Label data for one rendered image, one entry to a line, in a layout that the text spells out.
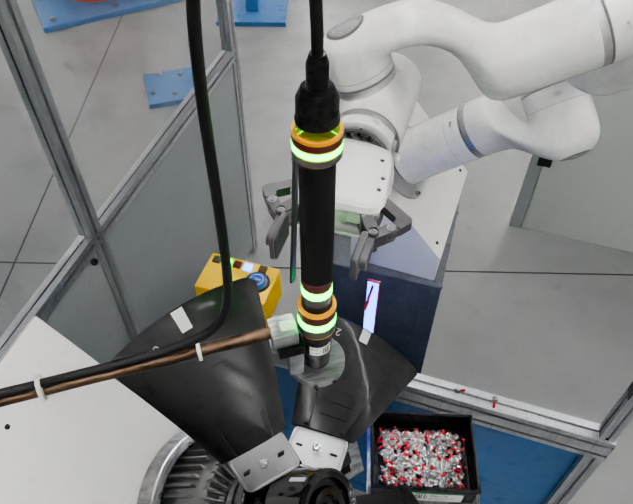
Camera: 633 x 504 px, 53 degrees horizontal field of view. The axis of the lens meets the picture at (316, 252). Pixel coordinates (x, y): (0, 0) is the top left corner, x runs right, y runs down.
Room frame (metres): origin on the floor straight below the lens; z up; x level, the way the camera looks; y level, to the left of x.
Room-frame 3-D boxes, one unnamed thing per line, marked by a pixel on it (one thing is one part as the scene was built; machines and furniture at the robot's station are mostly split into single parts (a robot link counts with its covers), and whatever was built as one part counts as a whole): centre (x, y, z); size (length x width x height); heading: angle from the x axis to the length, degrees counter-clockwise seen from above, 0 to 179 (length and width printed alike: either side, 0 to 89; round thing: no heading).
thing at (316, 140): (0.41, 0.00, 1.80); 0.04 x 0.04 x 0.03
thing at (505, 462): (0.73, -0.21, 0.45); 0.82 x 0.01 x 0.66; 72
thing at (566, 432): (0.73, -0.21, 0.82); 0.90 x 0.04 x 0.08; 72
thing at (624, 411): (0.59, -0.62, 0.96); 0.03 x 0.03 x 0.20; 72
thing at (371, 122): (0.58, -0.05, 1.66); 0.09 x 0.03 x 0.08; 72
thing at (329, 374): (0.41, 0.01, 1.50); 0.09 x 0.07 x 0.10; 107
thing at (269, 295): (0.85, 0.17, 1.02); 0.16 x 0.10 x 0.11; 72
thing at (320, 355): (0.41, 0.00, 1.65); 0.04 x 0.04 x 0.46
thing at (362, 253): (0.42, -0.06, 1.65); 0.07 x 0.03 x 0.03; 162
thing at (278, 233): (0.45, 0.05, 1.65); 0.07 x 0.03 x 0.03; 162
